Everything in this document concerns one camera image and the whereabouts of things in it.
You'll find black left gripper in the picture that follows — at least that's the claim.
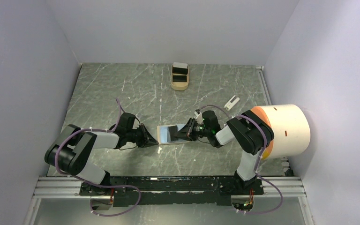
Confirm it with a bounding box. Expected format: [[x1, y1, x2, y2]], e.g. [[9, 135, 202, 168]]
[[126, 123, 158, 148]]

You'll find white plastic clip device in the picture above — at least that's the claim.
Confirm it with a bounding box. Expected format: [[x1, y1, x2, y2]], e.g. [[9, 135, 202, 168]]
[[224, 95, 240, 111]]

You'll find beige oval plastic tray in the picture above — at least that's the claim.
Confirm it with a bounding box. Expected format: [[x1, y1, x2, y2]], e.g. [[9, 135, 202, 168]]
[[171, 62, 190, 91]]

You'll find stack of cards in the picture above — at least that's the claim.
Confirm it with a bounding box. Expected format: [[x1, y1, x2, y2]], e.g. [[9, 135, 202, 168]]
[[172, 62, 189, 75]]

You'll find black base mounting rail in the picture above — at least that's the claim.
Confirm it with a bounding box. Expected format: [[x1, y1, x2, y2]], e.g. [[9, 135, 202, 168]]
[[79, 175, 264, 207]]

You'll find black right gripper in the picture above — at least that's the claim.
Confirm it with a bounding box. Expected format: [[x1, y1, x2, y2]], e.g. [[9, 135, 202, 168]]
[[174, 117, 210, 141]]

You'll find black card lying in tray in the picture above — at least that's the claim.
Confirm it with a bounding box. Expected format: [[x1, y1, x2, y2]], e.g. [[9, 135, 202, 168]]
[[172, 75, 188, 83]]

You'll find aluminium frame rail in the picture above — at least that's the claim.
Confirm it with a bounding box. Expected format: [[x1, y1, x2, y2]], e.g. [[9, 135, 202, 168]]
[[33, 177, 307, 200]]

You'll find beige leather card holder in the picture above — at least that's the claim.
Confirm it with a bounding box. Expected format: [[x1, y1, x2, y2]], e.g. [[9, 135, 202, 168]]
[[157, 124, 188, 145]]

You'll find cream cylinder with orange face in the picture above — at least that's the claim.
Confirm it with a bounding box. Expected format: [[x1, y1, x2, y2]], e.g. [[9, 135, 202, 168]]
[[251, 104, 311, 160]]

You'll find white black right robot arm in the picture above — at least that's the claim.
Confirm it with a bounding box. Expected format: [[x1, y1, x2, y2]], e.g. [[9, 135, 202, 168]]
[[172, 110, 274, 194]]

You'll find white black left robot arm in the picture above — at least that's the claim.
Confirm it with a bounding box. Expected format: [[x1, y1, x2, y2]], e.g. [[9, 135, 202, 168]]
[[44, 112, 158, 195]]

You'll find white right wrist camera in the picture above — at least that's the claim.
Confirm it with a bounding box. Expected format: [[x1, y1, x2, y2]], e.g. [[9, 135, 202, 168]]
[[194, 109, 203, 124]]

